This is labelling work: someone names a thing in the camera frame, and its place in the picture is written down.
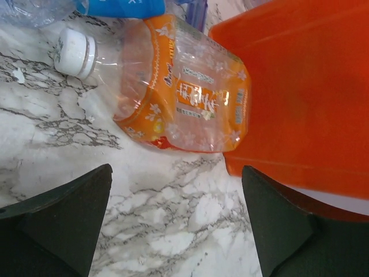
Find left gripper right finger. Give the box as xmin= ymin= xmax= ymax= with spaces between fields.
xmin=242 ymin=166 xmax=368 ymax=276

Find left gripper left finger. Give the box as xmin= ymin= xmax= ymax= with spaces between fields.
xmin=1 ymin=164 xmax=112 ymax=276

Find large crushed orange bottle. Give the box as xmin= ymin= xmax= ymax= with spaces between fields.
xmin=54 ymin=14 xmax=251 ymax=153

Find orange plastic bin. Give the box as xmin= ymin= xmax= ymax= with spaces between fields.
xmin=209 ymin=1 xmax=368 ymax=200

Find blue label water bottle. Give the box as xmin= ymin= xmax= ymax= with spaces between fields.
xmin=1 ymin=0 xmax=208 ymax=28

